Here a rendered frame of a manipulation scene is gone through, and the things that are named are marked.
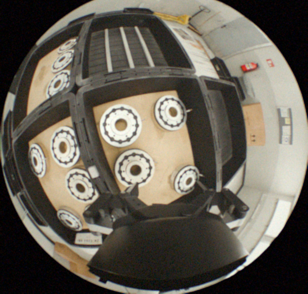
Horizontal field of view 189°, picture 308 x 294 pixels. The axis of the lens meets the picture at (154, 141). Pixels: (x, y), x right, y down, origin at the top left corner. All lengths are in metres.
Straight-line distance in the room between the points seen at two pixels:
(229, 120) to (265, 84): 2.42
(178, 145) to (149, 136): 0.10
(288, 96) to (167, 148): 2.95
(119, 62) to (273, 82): 2.89
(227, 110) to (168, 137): 0.39
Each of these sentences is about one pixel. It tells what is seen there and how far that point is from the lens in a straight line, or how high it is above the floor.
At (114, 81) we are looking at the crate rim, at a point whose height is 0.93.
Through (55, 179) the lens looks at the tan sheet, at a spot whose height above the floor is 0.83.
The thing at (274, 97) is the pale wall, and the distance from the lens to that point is 2.92.
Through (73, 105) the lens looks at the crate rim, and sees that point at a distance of 0.21.
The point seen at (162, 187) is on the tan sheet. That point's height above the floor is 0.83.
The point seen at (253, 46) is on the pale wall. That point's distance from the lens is 3.11.
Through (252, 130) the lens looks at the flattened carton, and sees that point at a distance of 2.90.
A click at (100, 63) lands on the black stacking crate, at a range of 0.37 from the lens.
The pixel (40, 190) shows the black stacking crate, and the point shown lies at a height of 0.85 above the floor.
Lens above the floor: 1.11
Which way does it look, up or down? 68 degrees down
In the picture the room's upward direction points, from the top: 97 degrees clockwise
